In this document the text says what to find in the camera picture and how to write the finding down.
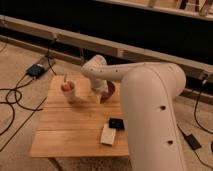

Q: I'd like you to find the black power brick right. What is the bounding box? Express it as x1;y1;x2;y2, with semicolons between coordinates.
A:
184;134;201;150

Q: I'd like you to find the dark red ceramic bowl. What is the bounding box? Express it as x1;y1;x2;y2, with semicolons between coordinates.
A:
101;81;115;101

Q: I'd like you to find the white rectangular box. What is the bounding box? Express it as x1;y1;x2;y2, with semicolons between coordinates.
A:
100;124;116;145

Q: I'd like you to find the wooden table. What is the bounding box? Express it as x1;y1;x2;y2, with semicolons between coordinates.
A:
30;75;129;157

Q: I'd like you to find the white paper cup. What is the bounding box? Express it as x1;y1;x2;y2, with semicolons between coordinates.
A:
61;81;75;103

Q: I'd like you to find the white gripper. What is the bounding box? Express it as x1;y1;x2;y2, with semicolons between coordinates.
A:
91;79;108;104

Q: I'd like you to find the black rectangular phone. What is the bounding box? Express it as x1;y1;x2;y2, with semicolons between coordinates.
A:
109;118;124;130

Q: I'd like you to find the black floor cable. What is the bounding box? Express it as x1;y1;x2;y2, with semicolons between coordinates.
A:
0;38;58;153

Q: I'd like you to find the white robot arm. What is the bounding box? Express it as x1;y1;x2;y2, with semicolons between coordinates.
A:
81;55;187;171

